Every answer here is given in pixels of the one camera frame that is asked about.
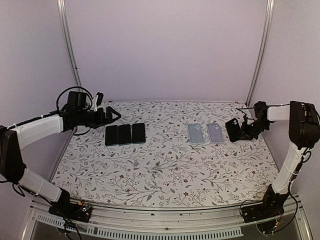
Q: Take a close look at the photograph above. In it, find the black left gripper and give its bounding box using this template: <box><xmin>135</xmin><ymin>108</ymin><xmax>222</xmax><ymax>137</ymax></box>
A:
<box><xmin>76</xmin><ymin>105</ymin><xmax>122</xmax><ymax>129</ymax></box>

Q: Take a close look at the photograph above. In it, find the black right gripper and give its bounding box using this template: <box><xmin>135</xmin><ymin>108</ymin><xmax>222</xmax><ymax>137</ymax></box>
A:
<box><xmin>237</xmin><ymin>119</ymin><xmax>271</xmax><ymax>141</ymax></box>

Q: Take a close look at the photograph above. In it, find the black silicone phone case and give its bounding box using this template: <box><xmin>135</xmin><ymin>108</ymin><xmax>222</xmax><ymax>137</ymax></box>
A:
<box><xmin>225</xmin><ymin>118</ymin><xmax>241</xmax><ymax>143</ymax></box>

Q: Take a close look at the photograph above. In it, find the lilac silicone phone case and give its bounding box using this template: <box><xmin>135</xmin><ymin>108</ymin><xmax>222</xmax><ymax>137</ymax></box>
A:
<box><xmin>206</xmin><ymin>123</ymin><xmax>224</xmax><ymax>144</ymax></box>

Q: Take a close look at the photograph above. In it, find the light blue silicone phone case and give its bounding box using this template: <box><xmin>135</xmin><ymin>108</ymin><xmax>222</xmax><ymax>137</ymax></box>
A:
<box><xmin>187</xmin><ymin>123</ymin><xmax>205</xmax><ymax>145</ymax></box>

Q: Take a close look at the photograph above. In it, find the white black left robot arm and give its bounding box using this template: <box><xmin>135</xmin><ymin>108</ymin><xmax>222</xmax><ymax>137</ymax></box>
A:
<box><xmin>0</xmin><ymin>86</ymin><xmax>122</xmax><ymax>217</ymax></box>

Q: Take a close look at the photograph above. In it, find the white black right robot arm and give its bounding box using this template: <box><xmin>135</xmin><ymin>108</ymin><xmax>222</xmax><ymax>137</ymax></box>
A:
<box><xmin>242</xmin><ymin>100</ymin><xmax>320</xmax><ymax>218</ymax></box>

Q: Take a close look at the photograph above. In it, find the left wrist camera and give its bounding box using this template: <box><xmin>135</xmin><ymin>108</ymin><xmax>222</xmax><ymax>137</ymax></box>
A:
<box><xmin>90</xmin><ymin>92</ymin><xmax>104</xmax><ymax>112</ymax></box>

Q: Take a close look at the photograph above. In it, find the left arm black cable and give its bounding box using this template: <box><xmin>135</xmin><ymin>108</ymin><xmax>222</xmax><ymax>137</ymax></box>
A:
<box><xmin>56</xmin><ymin>86</ymin><xmax>93</xmax><ymax>112</ymax></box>

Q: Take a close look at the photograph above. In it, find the aluminium right rear frame post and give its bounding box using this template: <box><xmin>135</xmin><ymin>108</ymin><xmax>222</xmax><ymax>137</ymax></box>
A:
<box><xmin>245</xmin><ymin>0</ymin><xmax>275</xmax><ymax>107</ymax></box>

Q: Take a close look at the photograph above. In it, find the aluminium frame post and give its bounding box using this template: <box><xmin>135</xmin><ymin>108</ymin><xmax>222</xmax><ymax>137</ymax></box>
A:
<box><xmin>56</xmin><ymin>0</ymin><xmax>85</xmax><ymax>93</ymax></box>
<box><xmin>245</xmin><ymin>0</ymin><xmax>275</xmax><ymax>107</ymax></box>

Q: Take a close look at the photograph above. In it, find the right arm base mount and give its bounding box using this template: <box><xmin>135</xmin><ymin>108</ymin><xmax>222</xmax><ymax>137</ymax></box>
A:
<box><xmin>239</xmin><ymin>184</ymin><xmax>289</xmax><ymax>223</ymax></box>

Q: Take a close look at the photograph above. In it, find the aluminium front rail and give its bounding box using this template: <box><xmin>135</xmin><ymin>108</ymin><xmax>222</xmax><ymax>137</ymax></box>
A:
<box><xmin>21</xmin><ymin>197</ymin><xmax>315</xmax><ymax>240</ymax></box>

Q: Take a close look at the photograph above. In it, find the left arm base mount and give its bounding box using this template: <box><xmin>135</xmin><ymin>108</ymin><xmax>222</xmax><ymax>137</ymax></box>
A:
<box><xmin>48</xmin><ymin>192</ymin><xmax>92</xmax><ymax>223</ymax></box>

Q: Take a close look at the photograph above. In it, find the aluminium left rear frame post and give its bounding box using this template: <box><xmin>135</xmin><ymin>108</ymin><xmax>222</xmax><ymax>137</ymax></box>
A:
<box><xmin>56</xmin><ymin>0</ymin><xmax>85</xmax><ymax>93</ymax></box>

